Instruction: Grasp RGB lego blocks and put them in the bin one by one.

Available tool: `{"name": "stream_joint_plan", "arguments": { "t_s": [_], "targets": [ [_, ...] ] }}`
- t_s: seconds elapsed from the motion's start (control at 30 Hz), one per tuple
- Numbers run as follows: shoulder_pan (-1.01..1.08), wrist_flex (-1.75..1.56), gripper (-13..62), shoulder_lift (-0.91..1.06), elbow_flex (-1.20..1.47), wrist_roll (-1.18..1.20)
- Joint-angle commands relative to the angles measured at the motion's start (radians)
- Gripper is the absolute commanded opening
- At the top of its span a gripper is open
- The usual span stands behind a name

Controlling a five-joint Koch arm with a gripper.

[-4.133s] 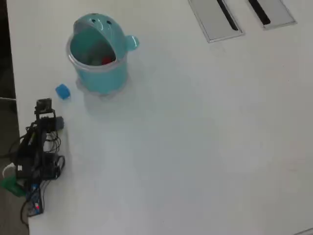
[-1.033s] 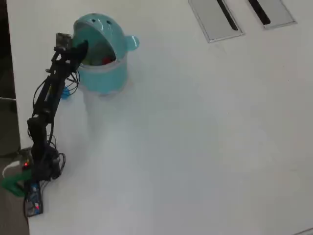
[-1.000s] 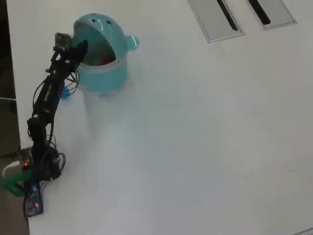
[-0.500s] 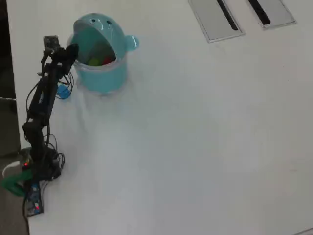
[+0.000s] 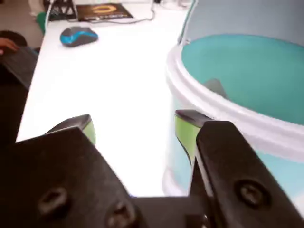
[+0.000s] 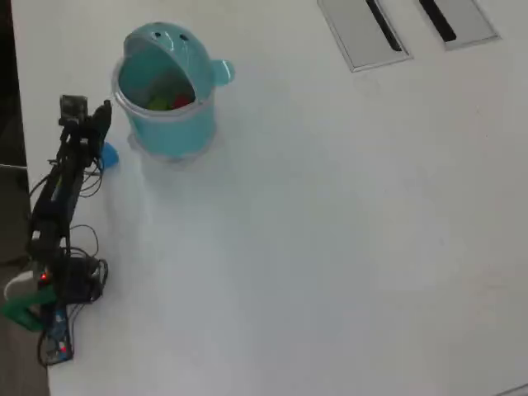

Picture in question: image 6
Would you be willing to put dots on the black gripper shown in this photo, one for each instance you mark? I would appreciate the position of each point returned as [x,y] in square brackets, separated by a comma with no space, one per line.
[80,138]

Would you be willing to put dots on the blue lego block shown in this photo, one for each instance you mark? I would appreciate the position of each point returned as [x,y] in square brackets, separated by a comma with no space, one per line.
[110,156]

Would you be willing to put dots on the green lego block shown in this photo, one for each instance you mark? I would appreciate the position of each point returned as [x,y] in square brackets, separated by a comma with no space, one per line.
[160,104]

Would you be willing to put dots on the red lego block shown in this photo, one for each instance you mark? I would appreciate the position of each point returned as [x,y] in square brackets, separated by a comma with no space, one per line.
[181,101]

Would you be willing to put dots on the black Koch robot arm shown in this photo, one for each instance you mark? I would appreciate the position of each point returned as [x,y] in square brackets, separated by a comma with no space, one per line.
[57,194]

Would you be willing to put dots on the teal whale-shaped bin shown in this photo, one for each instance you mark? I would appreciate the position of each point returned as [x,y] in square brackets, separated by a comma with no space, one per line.
[173,123]

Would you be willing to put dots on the green table clamp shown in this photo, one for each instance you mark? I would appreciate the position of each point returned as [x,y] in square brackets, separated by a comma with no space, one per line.
[20,311]

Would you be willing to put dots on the blue controller board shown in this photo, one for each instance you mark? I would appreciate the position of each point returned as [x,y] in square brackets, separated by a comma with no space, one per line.
[57,334]

